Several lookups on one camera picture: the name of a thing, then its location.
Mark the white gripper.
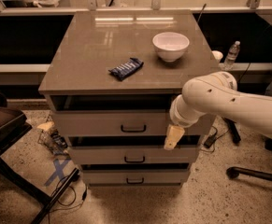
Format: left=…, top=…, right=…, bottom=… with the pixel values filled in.
left=164, top=105, right=195, bottom=150

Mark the grey top drawer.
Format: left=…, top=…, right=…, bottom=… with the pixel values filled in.
left=50, top=109, right=219, bottom=137

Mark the grey drawer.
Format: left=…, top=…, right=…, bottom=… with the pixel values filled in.
left=50, top=109, right=219, bottom=137
left=69, top=135, right=200, bottom=164
left=81, top=163, right=190, bottom=186

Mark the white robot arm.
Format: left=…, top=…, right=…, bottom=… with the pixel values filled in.
left=165, top=71, right=272, bottom=150

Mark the grey drawer cabinet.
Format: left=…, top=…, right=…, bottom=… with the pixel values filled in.
left=37, top=9, right=231, bottom=189

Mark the grey middle drawer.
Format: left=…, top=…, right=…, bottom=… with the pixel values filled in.
left=69, top=135, right=200, bottom=164

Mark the grey bottom drawer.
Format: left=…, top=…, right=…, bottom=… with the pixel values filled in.
left=81, top=163, right=190, bottom=186

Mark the black office chair base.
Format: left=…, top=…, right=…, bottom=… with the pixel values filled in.
left=226, top=139, right=272, bottom=182

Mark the blue snack bar wrapper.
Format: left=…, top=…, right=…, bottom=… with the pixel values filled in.
left=109, top=58, right=144, bottom=81

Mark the white bowl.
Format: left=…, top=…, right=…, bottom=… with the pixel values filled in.
left=152, top=32, right=190, bottom=63

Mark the white paper cup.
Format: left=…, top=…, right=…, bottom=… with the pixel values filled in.
left=212, top=50, right=223, bottom=63

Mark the clear water bottle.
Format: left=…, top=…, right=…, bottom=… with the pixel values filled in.
left=223, top=41, right=240, bottom=70

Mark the dark brown chair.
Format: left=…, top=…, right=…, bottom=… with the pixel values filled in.
left=0, top=92, right=79, bottom=224

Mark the black floor cable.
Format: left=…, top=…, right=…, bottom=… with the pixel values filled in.
left=48, top=175, right=89, bottom=215

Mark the wire basket with items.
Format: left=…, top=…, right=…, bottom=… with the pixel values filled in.
left=37, top=121, right=68, bottom=156

